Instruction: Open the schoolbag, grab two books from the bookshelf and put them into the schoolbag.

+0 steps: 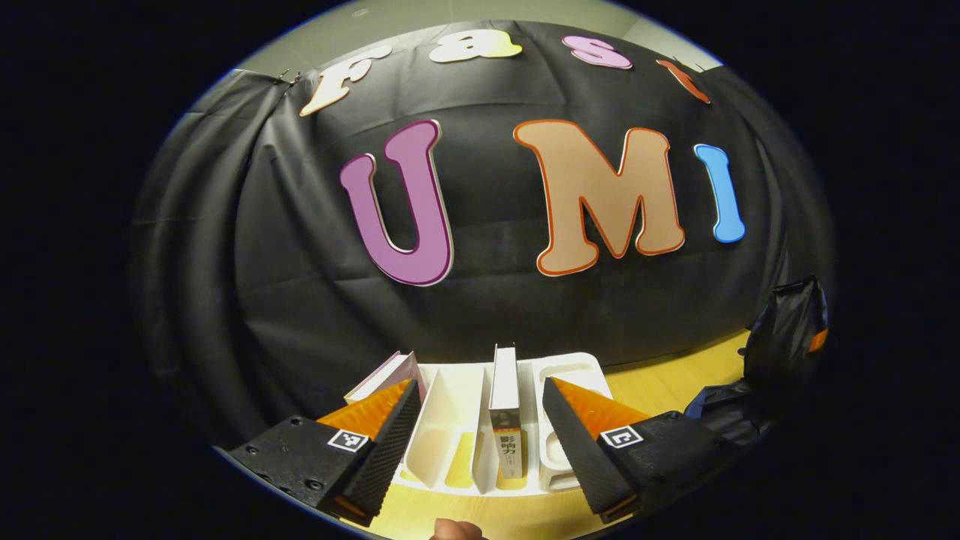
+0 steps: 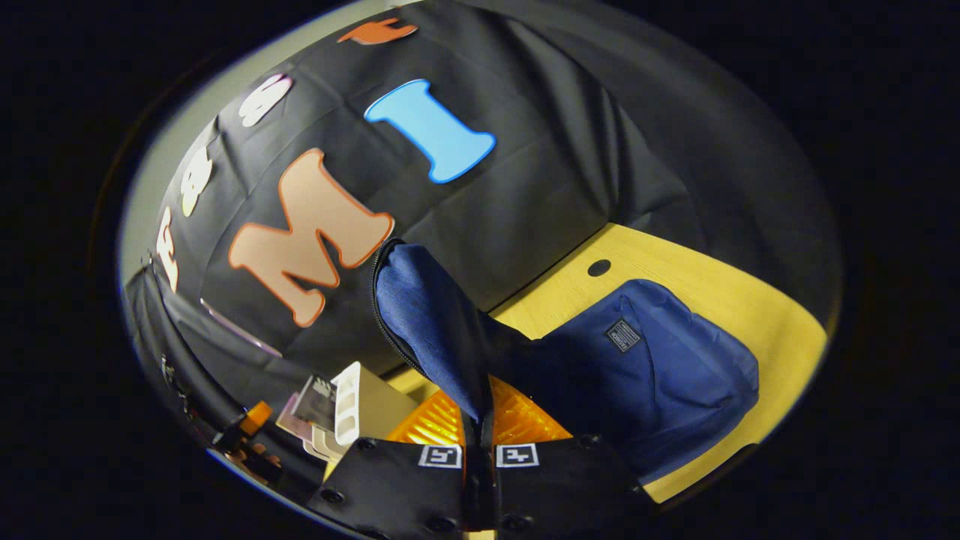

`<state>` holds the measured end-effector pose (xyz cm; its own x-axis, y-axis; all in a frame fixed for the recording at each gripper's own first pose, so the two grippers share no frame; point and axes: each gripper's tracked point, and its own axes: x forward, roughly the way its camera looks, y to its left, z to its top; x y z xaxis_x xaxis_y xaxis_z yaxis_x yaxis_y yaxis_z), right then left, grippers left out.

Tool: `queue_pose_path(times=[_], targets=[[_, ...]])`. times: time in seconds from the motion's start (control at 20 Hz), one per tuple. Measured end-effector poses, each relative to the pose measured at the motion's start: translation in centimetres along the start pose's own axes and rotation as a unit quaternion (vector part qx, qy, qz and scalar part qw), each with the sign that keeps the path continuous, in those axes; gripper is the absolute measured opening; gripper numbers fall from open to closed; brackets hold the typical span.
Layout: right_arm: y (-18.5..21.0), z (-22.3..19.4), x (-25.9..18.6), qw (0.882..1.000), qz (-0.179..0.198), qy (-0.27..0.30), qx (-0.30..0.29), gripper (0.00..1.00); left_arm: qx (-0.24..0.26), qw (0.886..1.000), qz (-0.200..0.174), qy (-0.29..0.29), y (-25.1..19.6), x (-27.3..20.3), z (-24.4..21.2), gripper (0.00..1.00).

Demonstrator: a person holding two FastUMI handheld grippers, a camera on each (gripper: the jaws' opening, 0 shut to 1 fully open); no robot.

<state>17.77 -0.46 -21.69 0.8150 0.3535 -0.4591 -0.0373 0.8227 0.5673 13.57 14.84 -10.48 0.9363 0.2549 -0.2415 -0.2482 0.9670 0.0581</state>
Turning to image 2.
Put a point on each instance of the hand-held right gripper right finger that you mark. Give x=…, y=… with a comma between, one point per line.
x=562, y=487

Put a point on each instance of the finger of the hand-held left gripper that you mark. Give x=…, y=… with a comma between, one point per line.
x=257, y=417

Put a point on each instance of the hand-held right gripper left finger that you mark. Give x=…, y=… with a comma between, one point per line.
x=390, y=487

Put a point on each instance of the pink cover book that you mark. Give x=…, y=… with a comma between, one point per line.
x=289, y=421

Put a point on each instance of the white bookshelf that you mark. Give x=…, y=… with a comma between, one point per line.
x=375, y=409

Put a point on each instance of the blue schoolbag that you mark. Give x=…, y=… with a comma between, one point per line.
x=660, y=375

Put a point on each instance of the black backdrop cloth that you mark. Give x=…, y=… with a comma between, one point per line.
x=562, y=150

